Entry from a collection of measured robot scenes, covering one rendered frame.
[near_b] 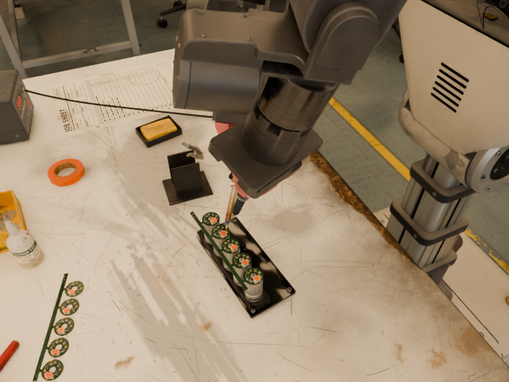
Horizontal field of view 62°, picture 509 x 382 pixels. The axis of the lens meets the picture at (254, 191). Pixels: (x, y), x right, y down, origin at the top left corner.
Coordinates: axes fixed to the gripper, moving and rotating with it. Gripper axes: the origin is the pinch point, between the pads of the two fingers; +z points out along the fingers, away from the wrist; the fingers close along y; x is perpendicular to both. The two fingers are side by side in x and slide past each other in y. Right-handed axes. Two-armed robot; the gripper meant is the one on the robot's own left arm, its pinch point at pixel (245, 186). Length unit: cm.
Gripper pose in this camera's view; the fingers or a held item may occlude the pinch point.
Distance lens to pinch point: 48.6
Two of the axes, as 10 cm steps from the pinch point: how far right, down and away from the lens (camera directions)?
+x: 6.5, 7.3, -2.1
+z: -2.6, 4.7, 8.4
